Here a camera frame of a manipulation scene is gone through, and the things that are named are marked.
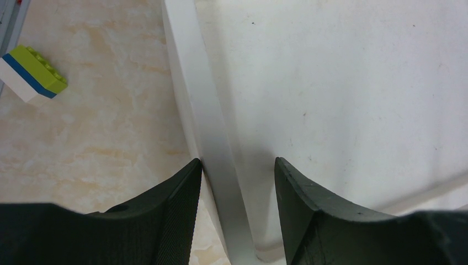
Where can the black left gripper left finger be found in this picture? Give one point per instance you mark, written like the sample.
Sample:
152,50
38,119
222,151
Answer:
155,227

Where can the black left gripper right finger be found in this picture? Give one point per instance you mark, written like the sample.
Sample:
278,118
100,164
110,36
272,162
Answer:
320,227

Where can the white plastic drawer organizer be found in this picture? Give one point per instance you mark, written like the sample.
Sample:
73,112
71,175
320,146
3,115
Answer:
366,98

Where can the green blue white toy block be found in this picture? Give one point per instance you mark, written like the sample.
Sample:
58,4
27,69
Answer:
30,76

